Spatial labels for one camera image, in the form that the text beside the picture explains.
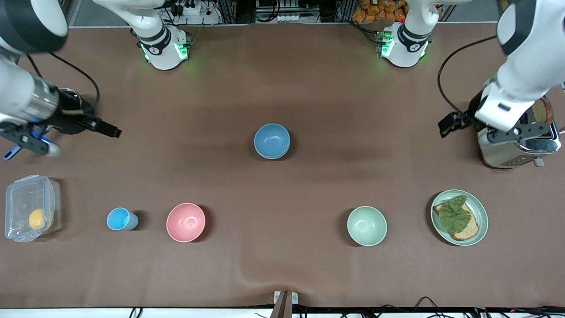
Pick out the blue bowl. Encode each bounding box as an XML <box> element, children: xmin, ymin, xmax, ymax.
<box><xmin>254</xmin><ymin>123</ymin><xmax>291</xmax><ymax>159</ymax></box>

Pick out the pale green bowl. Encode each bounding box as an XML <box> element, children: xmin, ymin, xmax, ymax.
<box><xmin>255</xmin><ymin>148</ymin><xmax>290</xmax><ymax>160</ymax></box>
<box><xmin>347</xmin><ymin>206</ymin><xmax>388</xmax><ymax>246</ymax></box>

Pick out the pink bowl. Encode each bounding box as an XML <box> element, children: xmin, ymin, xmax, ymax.
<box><xmin>166</xmin><ymin>203</ymin><xmax>206</xmax><ymax>243</ymax></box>

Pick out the cream and chrome toaster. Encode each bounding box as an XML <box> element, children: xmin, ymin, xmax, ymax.
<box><xmin>478</xmin><ymin>95</ymin><xmax>562</xmax><ymax>169</ymax></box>

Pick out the brown toast slice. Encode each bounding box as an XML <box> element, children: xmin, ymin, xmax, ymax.
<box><xmin>532</xmin><ymin>97</ymin><xmax>554</xmax><ymax>126</ymax></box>

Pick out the blue cup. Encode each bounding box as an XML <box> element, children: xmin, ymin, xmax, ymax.
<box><xmin>106</xmin><ymin>207</ymin><xmax>139</xmax><ymax>231</ymax></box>

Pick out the green lettuce leaf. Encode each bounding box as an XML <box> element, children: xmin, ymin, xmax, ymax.
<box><xmin>438</xmin><ymin>195</ymin><xmax>472</xmax><ymax>234</ymax></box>

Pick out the clear plastic lidded container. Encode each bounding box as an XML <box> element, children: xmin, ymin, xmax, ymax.
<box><xmin>5</xmin><ymin>175</ymin><xmax>62</xmax><ymax>242</ymax></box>

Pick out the pale green plate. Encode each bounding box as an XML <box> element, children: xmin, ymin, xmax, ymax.
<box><xmin>430</xmin><ymin>189</ymin><xmax>489</xmax><ymax>246</ymax></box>

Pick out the brown bread slice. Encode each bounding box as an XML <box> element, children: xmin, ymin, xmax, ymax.
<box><xmin>433</xmin><ymin>201</ymin><xmax>479</xmax><ymax>241</ymax></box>

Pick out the yellow lemon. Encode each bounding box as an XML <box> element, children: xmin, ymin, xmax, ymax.
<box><xmin>29</xmin><ymin>208</ymin><xmax>54</xmax><ymax>231</ymax></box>

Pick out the orange snack bag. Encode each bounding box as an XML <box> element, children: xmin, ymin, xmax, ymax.
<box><xmin>352</xmin><ymin>0</ymin><xmax>409</xmax><ymax>23</ymax></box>

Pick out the black pot with blue handle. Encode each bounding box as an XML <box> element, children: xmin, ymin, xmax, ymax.
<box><xmin>4</xmin><ymin>88</ymin><xmax>95</xmax><ymax>160</ymax></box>

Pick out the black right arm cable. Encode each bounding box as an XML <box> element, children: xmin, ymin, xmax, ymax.
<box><xmin>26</xmin><ymin>52</ymin><xmax>101</xmax><ymax>115</ymax></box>

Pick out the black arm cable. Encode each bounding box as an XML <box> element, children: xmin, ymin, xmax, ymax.
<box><xmin>437</xmin><ymin>35</ymin><xmax>501</xmax><ymax>115</ymax></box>
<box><xmin>26</xmin><ymin>52</ymin><xmax>101</xmax><ymax>115</ymax></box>

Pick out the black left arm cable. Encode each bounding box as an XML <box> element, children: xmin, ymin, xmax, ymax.
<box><xmin>437</xmin><ymin>35</ymin><xmax>501</xmax><ymax>115</ymax></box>

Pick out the black floor cable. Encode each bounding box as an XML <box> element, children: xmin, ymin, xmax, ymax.
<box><xmin>413</xmin><ymin>297</ymin><xmax>446</xmax><ymax>318</ymax></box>

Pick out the metal table bracket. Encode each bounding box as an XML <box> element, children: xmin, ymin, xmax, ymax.
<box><xmin>274</xmin><ymin>291</ymin><xmax>299</xmax><ymax>318</ymax></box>

